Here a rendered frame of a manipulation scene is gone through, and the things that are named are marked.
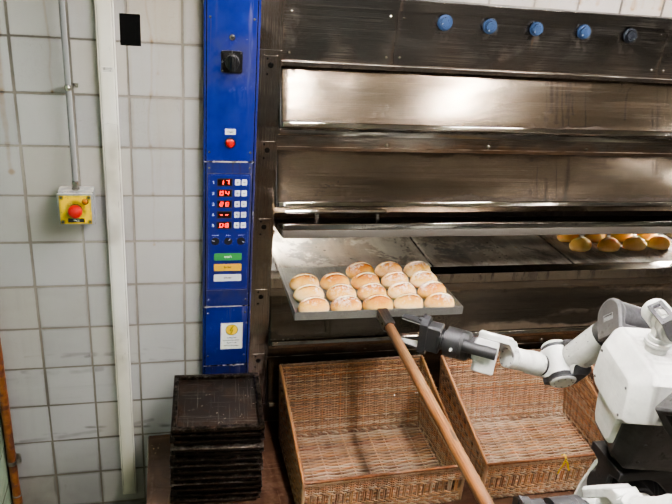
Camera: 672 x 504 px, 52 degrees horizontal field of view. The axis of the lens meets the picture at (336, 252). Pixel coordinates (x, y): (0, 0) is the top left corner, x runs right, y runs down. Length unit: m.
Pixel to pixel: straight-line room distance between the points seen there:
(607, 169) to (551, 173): 0.22
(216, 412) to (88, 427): 0.59
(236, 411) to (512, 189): 1.20
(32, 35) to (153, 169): 0.49
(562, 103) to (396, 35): 0.64
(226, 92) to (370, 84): 0.45
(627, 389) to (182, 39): 1.49
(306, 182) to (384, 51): 0.47
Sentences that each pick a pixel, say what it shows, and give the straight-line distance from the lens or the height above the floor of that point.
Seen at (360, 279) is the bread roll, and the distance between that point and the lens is 2.30.
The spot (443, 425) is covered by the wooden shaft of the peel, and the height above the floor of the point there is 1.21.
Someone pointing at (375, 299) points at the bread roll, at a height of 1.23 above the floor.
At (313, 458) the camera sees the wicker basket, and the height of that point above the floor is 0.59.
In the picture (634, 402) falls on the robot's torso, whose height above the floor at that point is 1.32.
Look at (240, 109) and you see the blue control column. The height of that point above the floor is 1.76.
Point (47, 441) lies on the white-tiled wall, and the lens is 2.70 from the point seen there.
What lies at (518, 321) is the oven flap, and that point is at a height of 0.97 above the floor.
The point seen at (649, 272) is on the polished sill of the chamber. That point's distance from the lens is 2.97.
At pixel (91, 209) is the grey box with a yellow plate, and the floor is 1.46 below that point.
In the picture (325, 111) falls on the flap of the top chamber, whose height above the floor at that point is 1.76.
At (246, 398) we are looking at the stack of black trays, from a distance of 2.29.
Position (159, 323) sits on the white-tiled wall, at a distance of 2.40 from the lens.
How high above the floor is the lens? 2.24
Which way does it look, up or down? 24 degrees down
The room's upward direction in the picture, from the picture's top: 5 degrees clockwise
